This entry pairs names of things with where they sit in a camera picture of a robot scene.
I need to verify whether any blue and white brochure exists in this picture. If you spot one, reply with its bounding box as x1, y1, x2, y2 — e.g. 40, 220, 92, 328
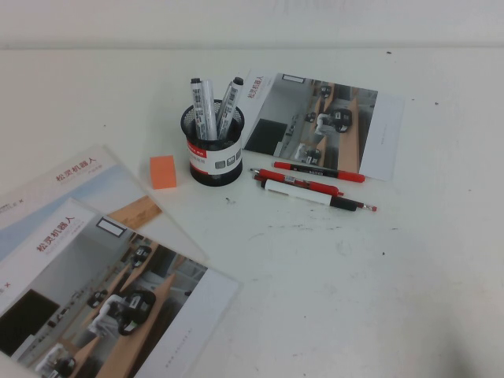
0, 144, 210, 264

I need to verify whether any office photo brochure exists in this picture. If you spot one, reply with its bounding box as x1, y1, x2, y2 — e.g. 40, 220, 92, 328
240, 69, 406, 183
0, 198, 244, 378

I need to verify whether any orange rectangular block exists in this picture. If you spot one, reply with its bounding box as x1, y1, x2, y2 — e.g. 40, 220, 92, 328
150, 154, 178, 191

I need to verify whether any white marker with barcode label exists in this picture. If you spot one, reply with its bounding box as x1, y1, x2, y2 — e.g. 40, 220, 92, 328
217, 76, 246, 134
190, 77, 218, 141

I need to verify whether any red pencil with eraser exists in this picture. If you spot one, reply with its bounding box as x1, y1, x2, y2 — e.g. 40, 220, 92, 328
253, 176, 379, 213

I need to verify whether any red marker with black middle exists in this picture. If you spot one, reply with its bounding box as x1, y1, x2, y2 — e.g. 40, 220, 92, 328
272, 161, 367, 184

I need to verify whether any red gel pen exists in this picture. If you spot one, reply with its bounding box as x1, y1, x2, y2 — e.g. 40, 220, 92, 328
249, 168, 346, 197

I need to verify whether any black mesh pen holder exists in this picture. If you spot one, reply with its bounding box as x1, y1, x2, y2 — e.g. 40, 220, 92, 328
180, 102, 245, 186

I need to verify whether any white marker with black cap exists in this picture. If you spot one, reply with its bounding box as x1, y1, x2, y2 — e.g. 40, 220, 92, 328
259, 177, 358, 211

